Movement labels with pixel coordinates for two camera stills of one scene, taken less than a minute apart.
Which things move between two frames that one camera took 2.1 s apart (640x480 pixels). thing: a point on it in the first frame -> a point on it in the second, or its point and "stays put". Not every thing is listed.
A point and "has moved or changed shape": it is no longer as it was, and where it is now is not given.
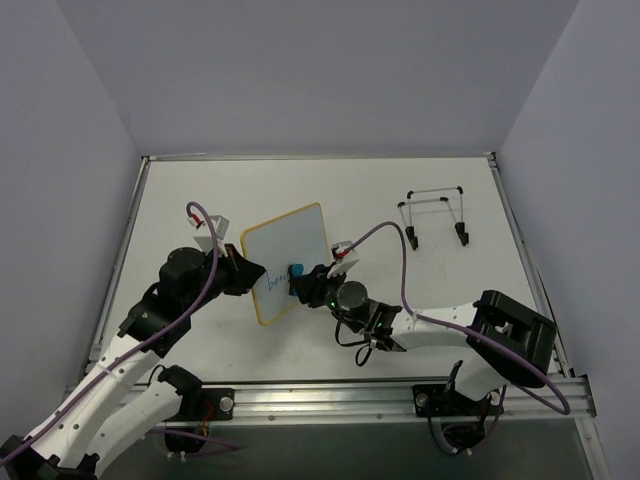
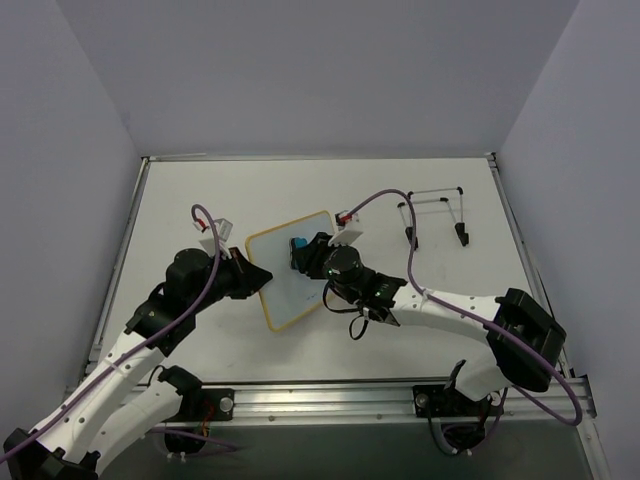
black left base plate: [208, 404] stays put
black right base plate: [435, 400] stays put
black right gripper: [314, 286] -> [310, 255]
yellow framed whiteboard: [296, 238] has moved or changed shape
